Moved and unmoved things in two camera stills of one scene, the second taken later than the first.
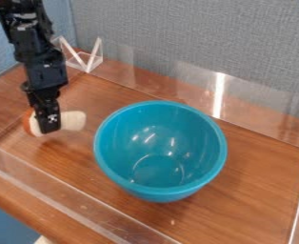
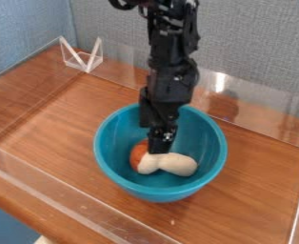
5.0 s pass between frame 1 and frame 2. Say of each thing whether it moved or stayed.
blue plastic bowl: stayed
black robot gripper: moved
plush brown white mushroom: moved
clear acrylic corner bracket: stayed
